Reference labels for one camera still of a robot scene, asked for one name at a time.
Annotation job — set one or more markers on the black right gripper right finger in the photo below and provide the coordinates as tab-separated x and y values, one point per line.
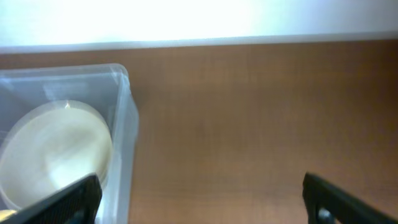
327	203

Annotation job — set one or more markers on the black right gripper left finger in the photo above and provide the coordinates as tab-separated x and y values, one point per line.
77	203

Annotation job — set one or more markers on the cream bowl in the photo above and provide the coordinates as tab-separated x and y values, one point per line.
51	147

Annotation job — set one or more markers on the yellow small bowl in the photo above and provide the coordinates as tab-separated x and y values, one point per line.
4	214

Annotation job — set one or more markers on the clear plastic storage bin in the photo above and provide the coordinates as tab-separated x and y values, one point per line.
106	88

